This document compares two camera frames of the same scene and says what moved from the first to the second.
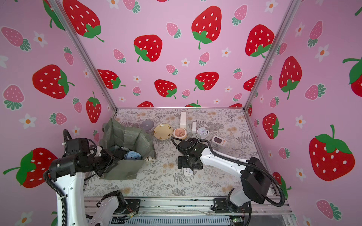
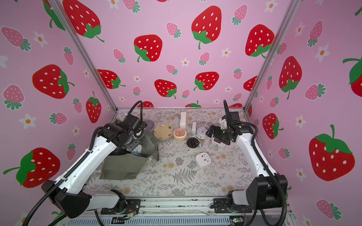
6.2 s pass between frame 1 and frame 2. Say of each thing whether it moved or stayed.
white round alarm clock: stayed
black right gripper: moved
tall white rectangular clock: stayed
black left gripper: moved
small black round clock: stayed
